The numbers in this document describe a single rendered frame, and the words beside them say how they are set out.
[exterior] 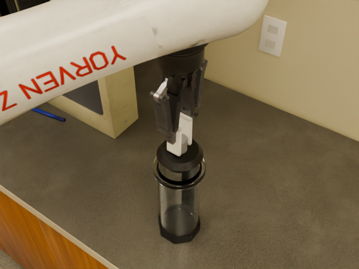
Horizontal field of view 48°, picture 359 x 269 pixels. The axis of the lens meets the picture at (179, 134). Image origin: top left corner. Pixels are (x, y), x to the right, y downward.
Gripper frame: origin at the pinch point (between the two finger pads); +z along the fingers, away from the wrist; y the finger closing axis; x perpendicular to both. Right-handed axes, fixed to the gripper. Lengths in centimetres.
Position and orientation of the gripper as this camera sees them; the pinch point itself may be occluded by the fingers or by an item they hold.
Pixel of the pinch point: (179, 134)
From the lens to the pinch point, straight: 75.7
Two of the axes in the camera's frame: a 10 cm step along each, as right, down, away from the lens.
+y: -5.9, 5.7, -5.7
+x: 8.1, 4.2, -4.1
